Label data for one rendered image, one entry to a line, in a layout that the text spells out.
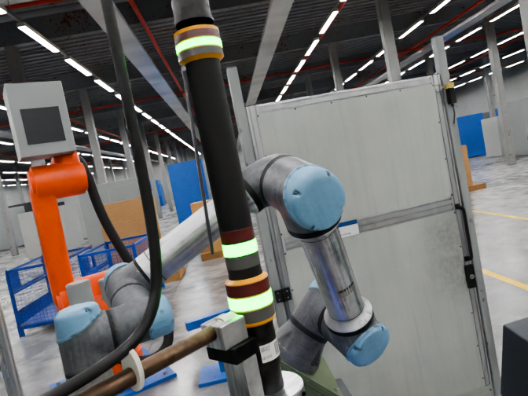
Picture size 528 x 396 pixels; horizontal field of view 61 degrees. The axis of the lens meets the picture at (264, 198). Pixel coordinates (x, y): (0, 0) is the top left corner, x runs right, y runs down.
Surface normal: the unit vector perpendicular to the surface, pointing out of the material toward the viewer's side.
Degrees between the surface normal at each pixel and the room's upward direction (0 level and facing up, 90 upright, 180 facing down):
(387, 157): 90
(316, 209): 102
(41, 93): 90
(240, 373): 90
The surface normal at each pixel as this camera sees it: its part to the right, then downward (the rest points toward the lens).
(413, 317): 0.20, 0.03
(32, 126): 0.53, -0.05
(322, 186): 0.43, 0.21
